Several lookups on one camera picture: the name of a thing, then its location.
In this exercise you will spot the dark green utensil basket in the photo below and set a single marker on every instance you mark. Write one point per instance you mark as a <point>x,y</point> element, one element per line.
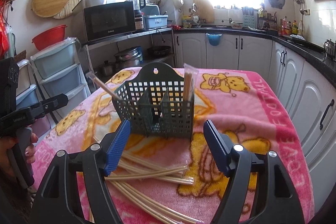
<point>154,103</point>

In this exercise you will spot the steel cooking pot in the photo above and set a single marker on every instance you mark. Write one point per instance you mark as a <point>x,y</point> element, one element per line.
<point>131,57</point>

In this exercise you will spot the metal shelf rack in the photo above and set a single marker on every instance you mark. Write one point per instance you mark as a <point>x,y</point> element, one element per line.
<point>100,57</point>

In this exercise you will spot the pink bear blanket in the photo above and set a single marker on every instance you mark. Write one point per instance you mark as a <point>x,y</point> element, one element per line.
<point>240,104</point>

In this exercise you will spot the black blender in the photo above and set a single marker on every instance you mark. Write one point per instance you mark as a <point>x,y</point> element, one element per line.
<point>138,15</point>

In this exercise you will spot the black wok pan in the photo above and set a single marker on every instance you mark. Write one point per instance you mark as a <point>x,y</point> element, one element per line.
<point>159,51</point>

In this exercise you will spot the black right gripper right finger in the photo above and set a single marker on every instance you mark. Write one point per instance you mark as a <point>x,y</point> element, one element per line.
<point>275,199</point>

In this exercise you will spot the black microwave oven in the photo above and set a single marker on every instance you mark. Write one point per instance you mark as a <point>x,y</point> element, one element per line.
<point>106,20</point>

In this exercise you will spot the dark sleeve left forearm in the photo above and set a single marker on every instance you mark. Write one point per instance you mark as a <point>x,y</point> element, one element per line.
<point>18,198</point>

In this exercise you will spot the plastic drawer cabinet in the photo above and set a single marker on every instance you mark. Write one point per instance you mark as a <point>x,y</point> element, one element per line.
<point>48,73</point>

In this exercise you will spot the blue hanging bin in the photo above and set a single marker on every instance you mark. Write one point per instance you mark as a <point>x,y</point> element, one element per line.
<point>213,39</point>

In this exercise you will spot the red hanging bag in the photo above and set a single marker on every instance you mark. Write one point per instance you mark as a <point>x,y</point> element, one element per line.
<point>4,43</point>

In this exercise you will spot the white base cabinets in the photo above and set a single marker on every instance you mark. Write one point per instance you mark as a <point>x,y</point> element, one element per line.
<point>306,95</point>

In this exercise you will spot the red plastic basin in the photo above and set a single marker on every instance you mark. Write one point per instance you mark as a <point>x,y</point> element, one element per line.
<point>49,37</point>

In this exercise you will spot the wooden cutting board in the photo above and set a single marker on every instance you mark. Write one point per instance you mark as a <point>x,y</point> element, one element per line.
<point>205,10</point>

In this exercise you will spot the wrapped chopsticks on blanket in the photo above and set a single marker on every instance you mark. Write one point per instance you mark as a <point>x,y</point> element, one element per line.
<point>131,167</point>

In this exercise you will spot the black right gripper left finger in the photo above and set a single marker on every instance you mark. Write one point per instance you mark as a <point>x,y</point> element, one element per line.
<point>57,199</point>

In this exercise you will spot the steel kettle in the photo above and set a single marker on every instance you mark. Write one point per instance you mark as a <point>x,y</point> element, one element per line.
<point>330,49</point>

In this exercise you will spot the grey plastic box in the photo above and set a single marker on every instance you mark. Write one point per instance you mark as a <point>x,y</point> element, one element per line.
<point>155,21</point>

